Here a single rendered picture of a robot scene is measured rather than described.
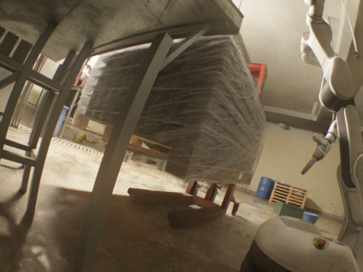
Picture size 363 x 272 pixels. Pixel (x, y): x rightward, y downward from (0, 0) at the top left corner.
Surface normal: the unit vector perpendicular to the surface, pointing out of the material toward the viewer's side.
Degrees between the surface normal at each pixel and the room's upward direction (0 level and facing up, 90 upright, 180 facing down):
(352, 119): 90
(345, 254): 63
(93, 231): 90
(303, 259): 90
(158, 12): 90
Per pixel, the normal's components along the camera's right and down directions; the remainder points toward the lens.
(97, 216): 0.80, 0.22
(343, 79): -0.34, -0.24
